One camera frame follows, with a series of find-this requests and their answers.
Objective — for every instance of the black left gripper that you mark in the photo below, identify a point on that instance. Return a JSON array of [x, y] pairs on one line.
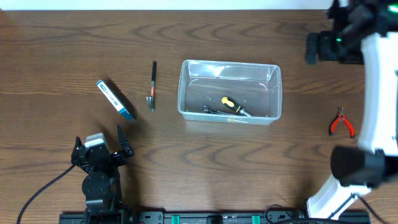
[[127, 152]]

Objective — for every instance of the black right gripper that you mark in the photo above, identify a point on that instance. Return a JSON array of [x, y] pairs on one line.
[[329, 53]]

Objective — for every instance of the yellow black ratchet screwdriver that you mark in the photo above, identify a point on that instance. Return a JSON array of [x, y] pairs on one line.
[[232, 104]]

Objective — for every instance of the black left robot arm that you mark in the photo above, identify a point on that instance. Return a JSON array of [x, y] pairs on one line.
[[102, 185]]

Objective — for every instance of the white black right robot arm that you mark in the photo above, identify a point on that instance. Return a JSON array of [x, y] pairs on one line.
[[363, 33]]

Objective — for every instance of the clear plastic container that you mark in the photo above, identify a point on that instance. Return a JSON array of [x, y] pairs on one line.
[[258, 87]]

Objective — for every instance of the teal white cardboard box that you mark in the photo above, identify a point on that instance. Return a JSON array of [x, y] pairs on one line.
[[114, 100]]

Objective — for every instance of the silver adjustable wrench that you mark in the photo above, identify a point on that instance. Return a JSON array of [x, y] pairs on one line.
[[208, 109]]

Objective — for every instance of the small black handled hammer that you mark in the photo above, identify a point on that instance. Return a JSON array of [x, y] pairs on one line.
[[150, 98]]

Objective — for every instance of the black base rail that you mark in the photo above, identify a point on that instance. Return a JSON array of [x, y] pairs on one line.
[[272, 216]]

